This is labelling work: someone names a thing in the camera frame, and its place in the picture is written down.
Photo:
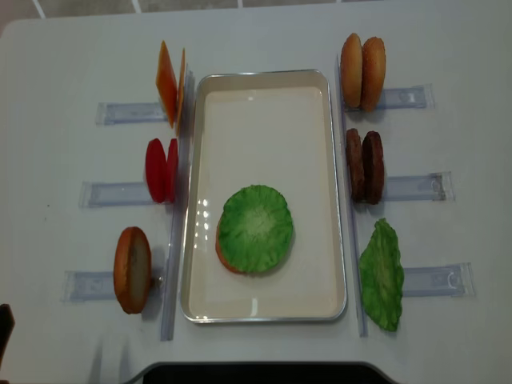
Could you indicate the red tomato slice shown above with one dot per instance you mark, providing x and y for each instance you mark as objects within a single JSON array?
[
  {"x": 171, "y": 170},
  {"x": 155, "y": 170}
]

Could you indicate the green lettuce leaf on bun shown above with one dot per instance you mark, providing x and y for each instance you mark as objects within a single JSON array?
[{"x": 256, "y": 229}]

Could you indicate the left brown meat patty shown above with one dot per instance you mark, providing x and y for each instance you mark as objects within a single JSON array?
[{"x": 355, "y": 164}]

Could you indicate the brown meat patty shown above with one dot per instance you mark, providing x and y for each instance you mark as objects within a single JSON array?
[
  {"x": 355, "y": 164},
  {"x": 373, "y": 164}
]

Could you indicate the right brown meat patty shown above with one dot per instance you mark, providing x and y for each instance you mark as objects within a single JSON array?
[{"x": 373, "y": 164}]

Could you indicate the standing green lettuce leaf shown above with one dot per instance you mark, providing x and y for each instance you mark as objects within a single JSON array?
[{"x": 382, "y": 277}]

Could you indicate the clear holder behind tomato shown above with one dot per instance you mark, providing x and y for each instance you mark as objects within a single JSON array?
[{"x": 103, "y": 194}]

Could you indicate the clear holder behind cheese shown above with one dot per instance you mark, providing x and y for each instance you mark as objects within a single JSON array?
[{"x": 129, "y": 113}]

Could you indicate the clear holder behind patties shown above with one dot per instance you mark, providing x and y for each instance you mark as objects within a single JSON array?
[{"x": 430, "y": 187}]

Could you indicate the clear holder behind lettuce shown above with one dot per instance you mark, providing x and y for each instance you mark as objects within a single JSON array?
[{"x": 454, "y": 280}]

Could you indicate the white rectangular metal tray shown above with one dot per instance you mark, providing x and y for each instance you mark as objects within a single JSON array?
[{"x": 273, "y": 129}]

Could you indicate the bottom bun in tray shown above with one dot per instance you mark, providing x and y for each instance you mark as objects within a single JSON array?
[{"x": 221, "y": 257}]

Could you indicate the bun half front left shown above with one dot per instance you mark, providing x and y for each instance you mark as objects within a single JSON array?
[{"x": 132, "y": 270}]

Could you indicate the left sesame bun half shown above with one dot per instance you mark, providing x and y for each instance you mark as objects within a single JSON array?
[{"x": 351, "y": 71}]

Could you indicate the sesame bun half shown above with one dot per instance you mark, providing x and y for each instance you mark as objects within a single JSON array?
[
  {"x": 351, "y": 71},
  {"x": 373, "y": 72}
]

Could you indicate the right sesame bun half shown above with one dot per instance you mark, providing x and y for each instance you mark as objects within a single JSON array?
[{"x": 373, "y": 72}]

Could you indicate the black base bottom edge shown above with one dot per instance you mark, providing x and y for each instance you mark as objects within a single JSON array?
[{"x": 262, "y": 372}]

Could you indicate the clear holder behind sesame buns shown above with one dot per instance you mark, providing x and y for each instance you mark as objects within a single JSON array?
[{"x": 415, "y": 97}]

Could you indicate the clear holder behind left bun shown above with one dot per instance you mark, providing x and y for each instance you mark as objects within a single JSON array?
[{"x": 84, "y": 286}]

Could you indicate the left long clear acrylic rail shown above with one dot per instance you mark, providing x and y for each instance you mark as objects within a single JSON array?
[{"x": 178, "y": 223}]

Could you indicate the long clear acrylic rail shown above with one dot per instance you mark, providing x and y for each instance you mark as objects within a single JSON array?
[
  {"x": 352, "y": 225},
  {"x": 178, "y": 223}
]

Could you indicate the right long clear acrylic rail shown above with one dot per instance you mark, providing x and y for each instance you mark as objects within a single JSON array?
[{"x": 352, "y": 225}]

